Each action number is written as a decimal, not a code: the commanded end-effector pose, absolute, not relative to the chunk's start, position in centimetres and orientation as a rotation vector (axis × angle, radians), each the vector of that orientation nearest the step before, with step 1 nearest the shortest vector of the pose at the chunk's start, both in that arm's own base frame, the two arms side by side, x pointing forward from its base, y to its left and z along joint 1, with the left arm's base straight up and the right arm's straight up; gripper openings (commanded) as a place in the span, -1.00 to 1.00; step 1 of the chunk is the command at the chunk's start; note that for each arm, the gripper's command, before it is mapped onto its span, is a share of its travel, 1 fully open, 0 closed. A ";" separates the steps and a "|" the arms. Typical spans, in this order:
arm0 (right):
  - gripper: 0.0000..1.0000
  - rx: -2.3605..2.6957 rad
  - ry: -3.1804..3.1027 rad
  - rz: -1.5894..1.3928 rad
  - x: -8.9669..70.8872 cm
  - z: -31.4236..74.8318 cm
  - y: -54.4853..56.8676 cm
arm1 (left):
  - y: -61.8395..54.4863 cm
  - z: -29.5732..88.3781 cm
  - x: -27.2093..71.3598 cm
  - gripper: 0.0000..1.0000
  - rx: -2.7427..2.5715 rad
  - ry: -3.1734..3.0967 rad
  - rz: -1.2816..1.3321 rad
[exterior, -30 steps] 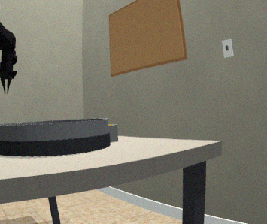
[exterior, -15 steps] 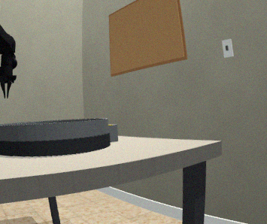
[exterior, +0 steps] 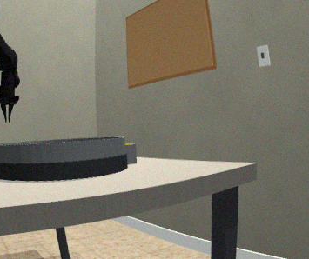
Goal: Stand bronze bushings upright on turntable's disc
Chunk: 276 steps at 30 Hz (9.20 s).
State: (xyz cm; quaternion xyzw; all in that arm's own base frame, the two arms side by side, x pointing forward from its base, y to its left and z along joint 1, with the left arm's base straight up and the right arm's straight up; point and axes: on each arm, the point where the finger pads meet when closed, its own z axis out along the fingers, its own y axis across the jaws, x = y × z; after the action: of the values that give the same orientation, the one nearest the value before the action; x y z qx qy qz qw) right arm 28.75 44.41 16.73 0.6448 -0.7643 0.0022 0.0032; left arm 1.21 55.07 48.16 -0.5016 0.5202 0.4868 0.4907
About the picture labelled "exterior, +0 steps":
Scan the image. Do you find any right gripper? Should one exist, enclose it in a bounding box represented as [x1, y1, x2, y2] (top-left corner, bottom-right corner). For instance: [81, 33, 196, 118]
[0, 83, 19, 123]

